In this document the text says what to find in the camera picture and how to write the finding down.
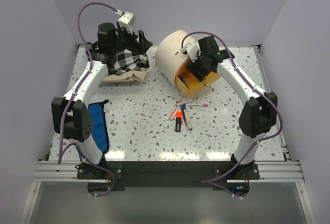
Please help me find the round beige drawer organizer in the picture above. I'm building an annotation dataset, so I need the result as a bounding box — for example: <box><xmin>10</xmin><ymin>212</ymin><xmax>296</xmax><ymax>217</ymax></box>
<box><xmin>155</xmin><ymin>30</ymin><xmax>190</xmax><ymax>85</ymax></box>

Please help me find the blue capped white marker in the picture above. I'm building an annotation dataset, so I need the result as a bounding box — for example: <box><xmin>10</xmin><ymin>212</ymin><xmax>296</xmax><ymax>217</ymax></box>
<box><xmin>182</xmin><ymin>104</ymin><xmax>192</xmax><ymax>131</ymax></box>

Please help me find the beige folded cloth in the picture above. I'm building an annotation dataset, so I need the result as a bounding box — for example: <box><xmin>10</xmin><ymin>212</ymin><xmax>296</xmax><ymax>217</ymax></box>
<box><xmin>101</xmin><ymin>64</ymin><xmax>149</xmax><ymax>84</ymax></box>

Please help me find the orange capped marker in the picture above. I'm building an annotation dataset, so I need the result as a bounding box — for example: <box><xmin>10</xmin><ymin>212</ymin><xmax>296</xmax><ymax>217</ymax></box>
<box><xmin>168</xmin><ymin>105</ymin><xmax>179</xmax><ymax>120</ymax></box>

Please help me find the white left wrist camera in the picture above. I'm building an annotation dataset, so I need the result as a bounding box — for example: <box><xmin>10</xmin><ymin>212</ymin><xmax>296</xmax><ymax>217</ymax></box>
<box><xmin>118</xmin><ymin>12</ymin><xmax>136</xmax><ymax>34</ymax></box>

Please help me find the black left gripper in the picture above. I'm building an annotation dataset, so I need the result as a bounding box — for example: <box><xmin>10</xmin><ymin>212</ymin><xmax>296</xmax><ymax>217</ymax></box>
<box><xmin>111</xmin><ymin>25</ymin><xmax>152</xmax><ymax>55</ymax></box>

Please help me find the aluminium frame rail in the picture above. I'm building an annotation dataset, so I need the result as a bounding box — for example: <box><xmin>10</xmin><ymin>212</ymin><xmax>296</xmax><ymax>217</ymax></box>
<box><xmin>19</xmin><ymin>159</ymin><xmax>83</xmax><ymax>224</ymax></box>

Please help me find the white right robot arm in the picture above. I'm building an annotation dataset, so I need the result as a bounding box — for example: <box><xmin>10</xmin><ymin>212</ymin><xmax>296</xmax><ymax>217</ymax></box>
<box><xmin>180</xmin><ymin>36</ymin><xmax>277</xmax><ymax>179</ymax></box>

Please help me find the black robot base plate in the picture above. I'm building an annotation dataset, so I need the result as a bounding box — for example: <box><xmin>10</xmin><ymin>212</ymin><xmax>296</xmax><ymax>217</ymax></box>
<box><xmin>75</xmin><ymin>161</ymin><xmax>260</xmax><ymax>193</ymax></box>

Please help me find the blue cloth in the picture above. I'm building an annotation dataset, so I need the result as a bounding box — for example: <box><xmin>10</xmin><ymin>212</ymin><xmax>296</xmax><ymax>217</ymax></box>
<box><xmin>88</xmin><ymin>100</ymin><xmax>109</xmax><ymax>154</ymax></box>

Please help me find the orange black highlighter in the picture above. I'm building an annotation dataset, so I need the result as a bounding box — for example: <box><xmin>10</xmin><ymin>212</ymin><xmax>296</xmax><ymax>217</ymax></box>
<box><xmin>175</xmin><ymin>111</ymin><xmax>182</xmax><ymax>133</ymax></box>

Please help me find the black white checkered cloth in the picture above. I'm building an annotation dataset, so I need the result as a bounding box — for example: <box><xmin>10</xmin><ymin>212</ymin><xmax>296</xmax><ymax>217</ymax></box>
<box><xmin>85</xmin><ymin>43</ymin><xmax>150</xmax><ymax>75</ymax></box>

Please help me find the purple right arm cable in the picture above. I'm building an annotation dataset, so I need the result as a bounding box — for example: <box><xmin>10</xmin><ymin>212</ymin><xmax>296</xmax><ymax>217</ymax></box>
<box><xmin>180</xmin><ymin>30</ymin><xmax>284</xmax><ymax>196</ymax></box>

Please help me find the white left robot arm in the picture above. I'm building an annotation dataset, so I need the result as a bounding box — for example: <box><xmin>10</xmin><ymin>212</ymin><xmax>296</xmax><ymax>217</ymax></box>
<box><xmin>51</xmin><ymin>23</ymin><xmax>153</xmax><ymax>179</ymax></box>

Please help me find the yellow drawer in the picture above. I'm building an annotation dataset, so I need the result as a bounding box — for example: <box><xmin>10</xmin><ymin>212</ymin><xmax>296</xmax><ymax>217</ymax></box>
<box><xmin>174</xmin><ymin>66</ymin><xmax>220</xmax><ymax>98</ymax></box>

